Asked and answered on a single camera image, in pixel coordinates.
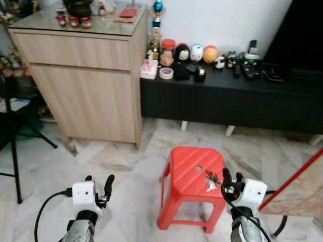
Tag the red plastic stool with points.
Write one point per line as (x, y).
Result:
(189, 171)

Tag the marble table with red edge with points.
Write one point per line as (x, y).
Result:
(300, 191)

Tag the black low console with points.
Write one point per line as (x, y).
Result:
(227, 101)

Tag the black tripod stand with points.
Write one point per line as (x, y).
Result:
(14, 151)

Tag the light wooden cabinet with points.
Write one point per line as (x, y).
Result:
(86, 91)

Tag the black tape dispenser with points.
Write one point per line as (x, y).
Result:
(200, 74)

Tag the slim black remote control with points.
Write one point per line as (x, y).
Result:
(236, 70)

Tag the wide black remote control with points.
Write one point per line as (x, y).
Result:
(251, 71)

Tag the black tray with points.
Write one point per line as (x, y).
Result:
(272, 73)

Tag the small black box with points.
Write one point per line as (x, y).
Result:
(192, 68)

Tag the black pouch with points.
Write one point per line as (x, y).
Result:
(181, 71)

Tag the small panda figurine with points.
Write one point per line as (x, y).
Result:
(219, 62)

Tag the black and white figurine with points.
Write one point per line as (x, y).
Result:
(231, 60)

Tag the white tape roll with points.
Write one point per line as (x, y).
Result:
(166, 73)

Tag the pink white tissue pack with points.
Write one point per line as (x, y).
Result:
(149, 69)

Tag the orange round figurine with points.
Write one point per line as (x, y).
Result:
(210, 54)

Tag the white round figurine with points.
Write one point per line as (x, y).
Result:
(197, 52)

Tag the black figurine with white face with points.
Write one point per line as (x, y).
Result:
(182, 53)

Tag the clear jar with red lid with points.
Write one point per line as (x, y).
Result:
(167, 53)

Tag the gold trophy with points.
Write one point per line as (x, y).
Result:
(156, 40)

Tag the black television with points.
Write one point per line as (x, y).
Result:
(298, 35)

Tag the small red cup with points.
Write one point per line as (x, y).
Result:
(73, 21)
(86, 22)
(61, 20)

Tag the small white red bottle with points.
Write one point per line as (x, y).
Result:
(102, 8)

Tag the red packet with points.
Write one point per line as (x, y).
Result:
(128, 12)

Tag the black teapot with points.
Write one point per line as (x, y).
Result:
(78, 7)

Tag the blue ball trophy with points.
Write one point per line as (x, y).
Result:
(158, 7)

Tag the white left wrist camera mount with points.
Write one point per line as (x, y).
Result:
(83, 193)

